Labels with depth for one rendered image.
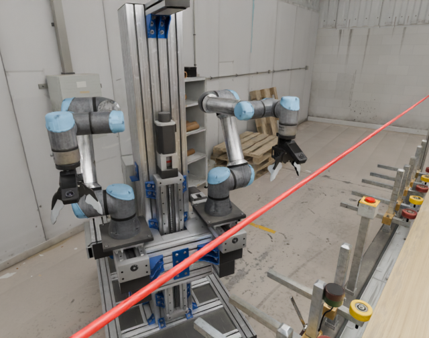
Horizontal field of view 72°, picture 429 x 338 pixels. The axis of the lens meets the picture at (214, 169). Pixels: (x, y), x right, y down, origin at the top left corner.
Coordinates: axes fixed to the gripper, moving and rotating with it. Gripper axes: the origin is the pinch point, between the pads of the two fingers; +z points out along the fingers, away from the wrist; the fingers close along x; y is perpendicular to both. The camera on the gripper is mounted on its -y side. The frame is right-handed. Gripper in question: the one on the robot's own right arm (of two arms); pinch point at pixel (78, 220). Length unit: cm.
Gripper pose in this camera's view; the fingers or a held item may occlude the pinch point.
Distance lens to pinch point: 109.4
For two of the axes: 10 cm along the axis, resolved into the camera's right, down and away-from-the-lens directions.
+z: 0.0, 9.3, 3.6
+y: -4.1, -3.3, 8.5
